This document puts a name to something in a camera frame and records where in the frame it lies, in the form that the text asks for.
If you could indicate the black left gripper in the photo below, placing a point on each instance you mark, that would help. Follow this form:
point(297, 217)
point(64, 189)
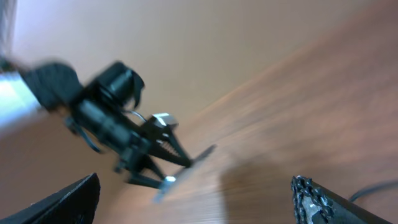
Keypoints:
point(108, 123)

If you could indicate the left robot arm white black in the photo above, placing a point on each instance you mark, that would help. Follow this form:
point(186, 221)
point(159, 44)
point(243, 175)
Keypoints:
point(56, 84)

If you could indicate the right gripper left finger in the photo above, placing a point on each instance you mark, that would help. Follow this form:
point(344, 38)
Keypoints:
point(76, 203)

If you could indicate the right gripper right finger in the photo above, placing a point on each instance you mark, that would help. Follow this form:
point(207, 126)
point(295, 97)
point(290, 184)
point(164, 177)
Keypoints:
point(315, 204)

